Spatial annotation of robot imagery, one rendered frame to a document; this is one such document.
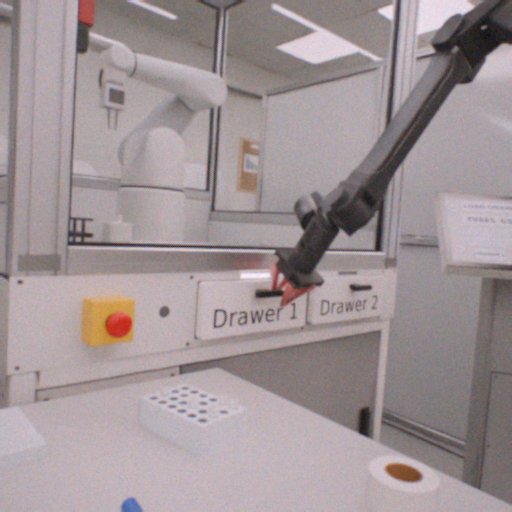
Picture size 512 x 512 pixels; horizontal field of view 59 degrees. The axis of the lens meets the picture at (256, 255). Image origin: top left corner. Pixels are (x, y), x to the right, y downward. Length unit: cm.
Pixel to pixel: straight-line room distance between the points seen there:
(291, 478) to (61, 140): 56
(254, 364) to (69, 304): 44
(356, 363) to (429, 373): 136
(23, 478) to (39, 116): 48
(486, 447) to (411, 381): 99
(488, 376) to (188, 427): 127
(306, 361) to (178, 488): 67
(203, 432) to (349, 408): 81
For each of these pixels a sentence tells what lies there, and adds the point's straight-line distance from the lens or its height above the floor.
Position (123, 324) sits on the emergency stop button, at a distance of 73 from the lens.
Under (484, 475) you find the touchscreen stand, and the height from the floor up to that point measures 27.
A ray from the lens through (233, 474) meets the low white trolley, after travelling 57.
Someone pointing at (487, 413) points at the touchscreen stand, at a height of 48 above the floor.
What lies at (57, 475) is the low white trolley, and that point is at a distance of 58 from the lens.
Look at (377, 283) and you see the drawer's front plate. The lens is 128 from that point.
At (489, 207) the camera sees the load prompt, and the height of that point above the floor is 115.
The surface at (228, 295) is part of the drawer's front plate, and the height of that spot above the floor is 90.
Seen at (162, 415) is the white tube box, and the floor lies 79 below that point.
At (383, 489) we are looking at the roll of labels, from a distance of 51.
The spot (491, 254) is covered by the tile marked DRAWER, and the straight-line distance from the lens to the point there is 157.
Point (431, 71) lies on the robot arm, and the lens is 97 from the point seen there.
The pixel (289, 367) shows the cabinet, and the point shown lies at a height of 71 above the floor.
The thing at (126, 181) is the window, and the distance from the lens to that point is 81.
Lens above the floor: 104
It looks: 4 degrees down
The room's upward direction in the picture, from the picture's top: 4 degrees clockwise
